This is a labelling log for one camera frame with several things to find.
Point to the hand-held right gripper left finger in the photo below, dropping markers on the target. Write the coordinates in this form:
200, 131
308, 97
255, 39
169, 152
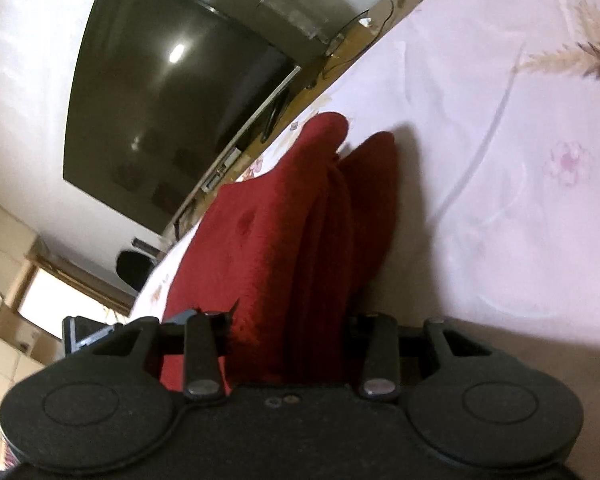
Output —
205, 350

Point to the small white object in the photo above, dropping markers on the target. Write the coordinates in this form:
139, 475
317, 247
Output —
364, 22

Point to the white floral bed sheet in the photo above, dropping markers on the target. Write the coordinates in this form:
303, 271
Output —
480, 160

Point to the clear plastic container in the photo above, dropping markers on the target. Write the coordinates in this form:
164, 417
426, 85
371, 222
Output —
295, 10

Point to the red garment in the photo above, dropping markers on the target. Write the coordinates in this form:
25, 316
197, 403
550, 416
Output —
280, 235

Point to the black flat television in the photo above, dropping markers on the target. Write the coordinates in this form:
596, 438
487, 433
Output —
155, 85

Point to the wooden framed window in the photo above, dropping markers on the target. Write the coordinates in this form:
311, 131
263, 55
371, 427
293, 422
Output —
65, 300

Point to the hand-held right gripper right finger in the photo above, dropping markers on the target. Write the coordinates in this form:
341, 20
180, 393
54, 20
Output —
380, 350

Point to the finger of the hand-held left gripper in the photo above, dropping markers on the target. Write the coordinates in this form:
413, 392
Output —
181, 316

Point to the wooden television table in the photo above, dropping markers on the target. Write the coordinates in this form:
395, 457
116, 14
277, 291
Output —
375, 12

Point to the small silver device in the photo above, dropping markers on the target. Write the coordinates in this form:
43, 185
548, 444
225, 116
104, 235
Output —
220, 170

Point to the black chair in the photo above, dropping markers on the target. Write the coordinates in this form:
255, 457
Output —
132, 270

